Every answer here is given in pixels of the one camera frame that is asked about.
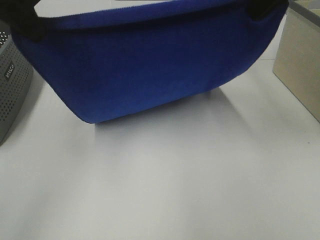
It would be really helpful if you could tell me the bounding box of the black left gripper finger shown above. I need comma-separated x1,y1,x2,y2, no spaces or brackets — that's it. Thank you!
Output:
0,0,50,42

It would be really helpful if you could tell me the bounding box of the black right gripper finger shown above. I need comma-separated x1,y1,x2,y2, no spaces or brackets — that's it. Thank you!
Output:
246,0,288,21

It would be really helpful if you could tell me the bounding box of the blue microfibre towel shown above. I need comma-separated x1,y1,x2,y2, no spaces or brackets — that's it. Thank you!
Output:
11,0,289,124

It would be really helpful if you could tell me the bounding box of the grey perforated plastic basket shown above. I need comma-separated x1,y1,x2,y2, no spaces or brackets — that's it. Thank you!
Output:
0,21,34,143

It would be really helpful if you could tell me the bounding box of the beige fabric storage box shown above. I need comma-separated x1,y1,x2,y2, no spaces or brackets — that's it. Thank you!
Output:
273,0,320,120

